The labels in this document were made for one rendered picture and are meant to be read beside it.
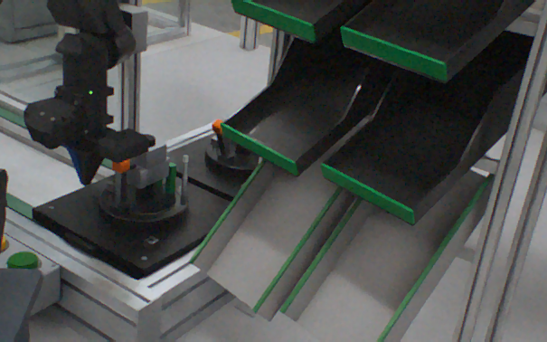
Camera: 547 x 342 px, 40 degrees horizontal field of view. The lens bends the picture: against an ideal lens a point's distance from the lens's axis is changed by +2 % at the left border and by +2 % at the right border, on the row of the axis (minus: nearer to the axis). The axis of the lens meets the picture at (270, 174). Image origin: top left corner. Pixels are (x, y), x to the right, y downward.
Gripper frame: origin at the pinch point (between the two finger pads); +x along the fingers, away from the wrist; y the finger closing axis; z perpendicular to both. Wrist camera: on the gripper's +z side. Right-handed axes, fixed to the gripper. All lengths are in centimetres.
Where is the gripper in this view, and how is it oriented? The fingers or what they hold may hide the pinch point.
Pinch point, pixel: (85, 162)
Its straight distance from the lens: 107.6
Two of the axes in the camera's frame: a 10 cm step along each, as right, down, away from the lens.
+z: -5.8, 3.0, -7.6
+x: -1.1, 8.9, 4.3
